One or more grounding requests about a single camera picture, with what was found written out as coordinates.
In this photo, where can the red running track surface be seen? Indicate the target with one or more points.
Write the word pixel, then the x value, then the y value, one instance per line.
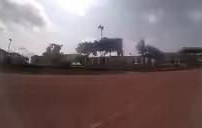
pixel 89 96

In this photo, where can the clump of dark trees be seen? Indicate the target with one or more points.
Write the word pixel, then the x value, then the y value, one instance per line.
pixel 104 46

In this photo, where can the tall floodlight pole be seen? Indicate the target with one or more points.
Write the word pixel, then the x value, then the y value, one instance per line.
pixel 101 31

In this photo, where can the long low pale building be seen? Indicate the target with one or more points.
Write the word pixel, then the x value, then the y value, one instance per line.
pixel 119 60

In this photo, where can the tall dark tree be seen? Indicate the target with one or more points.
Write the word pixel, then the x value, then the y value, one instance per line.
pixel 149 51

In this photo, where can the thin lamp pole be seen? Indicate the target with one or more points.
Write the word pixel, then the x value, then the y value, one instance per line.
pixel 9 45

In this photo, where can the low dark buildings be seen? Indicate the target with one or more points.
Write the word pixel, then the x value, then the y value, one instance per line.
pixel 5 57

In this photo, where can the dark grass strip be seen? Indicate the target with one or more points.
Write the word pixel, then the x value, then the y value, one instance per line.
pixel 55 68

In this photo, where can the building with dark flat roof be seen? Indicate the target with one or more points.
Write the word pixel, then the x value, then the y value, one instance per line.
pixel 195 55

